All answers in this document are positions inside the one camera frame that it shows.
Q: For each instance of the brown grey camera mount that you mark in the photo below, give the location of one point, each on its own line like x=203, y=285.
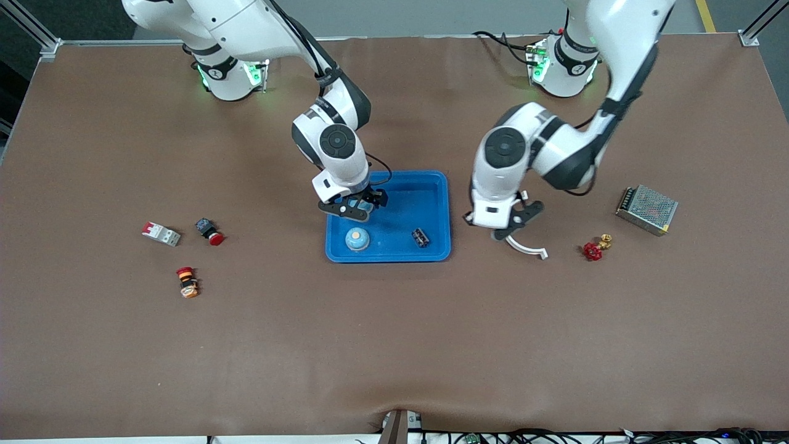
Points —
x=397, y=428

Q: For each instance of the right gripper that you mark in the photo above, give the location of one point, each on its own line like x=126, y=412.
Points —
x=377, y=198

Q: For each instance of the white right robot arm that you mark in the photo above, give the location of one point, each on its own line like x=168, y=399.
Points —
x=246, y=28

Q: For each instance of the blue plastic tray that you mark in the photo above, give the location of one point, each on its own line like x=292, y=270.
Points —
x=407, y=203

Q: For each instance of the metal mesh power supply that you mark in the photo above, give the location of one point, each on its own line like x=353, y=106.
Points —
x=647, y=209

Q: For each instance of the small black circuit module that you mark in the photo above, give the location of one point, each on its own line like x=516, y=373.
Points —
x=420, y=238

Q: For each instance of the red push button switch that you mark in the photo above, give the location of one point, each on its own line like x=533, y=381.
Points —
x=215, y=239

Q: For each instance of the aluminium frame post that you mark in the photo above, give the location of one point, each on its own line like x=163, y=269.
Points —
x=761, y=24
x=34, y=28

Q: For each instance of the red orange emergency stop button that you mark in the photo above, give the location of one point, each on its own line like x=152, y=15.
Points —
x=187, y=283

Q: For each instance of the light blue bell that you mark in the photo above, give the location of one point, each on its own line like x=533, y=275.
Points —
x=357, y=239
x=357, y=203

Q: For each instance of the silver table edge rail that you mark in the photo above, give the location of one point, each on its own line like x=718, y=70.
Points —
x=123, y=42

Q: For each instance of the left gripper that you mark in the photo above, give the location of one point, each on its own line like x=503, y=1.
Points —
x=466, y=215

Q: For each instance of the white curved bracket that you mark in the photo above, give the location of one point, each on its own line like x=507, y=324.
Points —
x=530, y=250

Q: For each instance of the white red circuit breaker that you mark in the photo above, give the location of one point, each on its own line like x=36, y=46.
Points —
x=160, y=234

